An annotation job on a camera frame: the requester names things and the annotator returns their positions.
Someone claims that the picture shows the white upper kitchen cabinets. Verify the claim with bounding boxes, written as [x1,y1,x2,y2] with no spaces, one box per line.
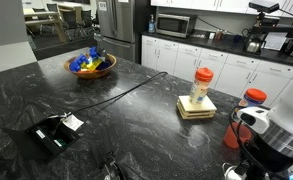
[150,0,293,20]

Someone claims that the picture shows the black kitchen countertop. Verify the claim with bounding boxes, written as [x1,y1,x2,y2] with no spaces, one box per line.
[140,29,293,69]

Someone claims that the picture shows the creamer bottle with orange cap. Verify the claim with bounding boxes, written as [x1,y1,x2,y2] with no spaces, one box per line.
[188,67,215,105]

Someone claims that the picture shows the stainless steel microwave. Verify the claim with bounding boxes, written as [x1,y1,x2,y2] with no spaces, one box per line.
[155,12,198,39]

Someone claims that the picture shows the stainless steel fridge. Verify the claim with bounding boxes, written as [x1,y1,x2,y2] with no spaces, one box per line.
[97,0,138,63]

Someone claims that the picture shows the black table outlet box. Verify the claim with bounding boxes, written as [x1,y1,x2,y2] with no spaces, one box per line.
[2,114,83,163]

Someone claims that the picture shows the black camera stand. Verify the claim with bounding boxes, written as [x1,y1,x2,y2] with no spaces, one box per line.
[241,12,293,45]

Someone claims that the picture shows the wooden bowl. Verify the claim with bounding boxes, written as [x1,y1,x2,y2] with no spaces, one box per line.
[63,53,118,80]

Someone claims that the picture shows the white lower kitchen cabinets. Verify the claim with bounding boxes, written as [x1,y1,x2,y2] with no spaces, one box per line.
[140,34,293,108]

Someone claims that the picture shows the white paper sheet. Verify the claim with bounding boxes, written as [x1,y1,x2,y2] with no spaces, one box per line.
[263,31,288,52]

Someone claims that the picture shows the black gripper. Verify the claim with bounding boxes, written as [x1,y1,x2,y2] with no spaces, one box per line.
[237,164,265,180]

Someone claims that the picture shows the yellow toy block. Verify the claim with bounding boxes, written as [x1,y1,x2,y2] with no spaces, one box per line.
[80,58,104,71]

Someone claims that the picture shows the black stereo camera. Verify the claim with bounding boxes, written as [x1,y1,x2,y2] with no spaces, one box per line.
[248,0,281,15]

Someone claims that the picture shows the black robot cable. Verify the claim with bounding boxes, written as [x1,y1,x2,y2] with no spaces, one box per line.
[228,105,254,168]

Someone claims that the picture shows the blue toy block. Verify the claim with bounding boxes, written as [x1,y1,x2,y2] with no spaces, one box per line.
[88,46,99,60]
[68,54,88,73]

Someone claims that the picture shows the long black power cable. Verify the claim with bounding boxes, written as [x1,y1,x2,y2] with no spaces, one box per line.
[65,70,169,116]

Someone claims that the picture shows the long wooden table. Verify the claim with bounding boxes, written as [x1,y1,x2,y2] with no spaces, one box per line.
[22,3,69,44]

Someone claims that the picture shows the blue soap bottle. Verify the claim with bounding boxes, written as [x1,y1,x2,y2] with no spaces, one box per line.
[147,14,156,34]

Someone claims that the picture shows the red pot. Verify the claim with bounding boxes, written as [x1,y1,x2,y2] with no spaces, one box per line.
[223,121,253,150]

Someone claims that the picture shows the black office chair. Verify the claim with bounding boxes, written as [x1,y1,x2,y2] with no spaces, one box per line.
[59,8,84,39]

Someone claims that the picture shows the white kitchen cabinets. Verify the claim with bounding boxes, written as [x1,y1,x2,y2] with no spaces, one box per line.
[150,0,293,20]
[140,34,293,108]

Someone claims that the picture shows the white paper tag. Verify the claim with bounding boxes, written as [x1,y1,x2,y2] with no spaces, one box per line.
[61,113,85,132]

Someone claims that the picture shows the dark grey toy block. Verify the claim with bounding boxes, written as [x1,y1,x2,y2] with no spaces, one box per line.
[94,33,108,58]

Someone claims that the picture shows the metal kettle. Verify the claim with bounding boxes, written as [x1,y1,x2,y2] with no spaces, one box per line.
[245,36,266,55]

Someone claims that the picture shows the blue container with orange lid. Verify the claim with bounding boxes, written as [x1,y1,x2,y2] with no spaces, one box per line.
[238,87,268,110]

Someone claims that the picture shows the light wooden block stand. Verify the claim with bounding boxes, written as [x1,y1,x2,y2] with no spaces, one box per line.
[176,95,218,120]

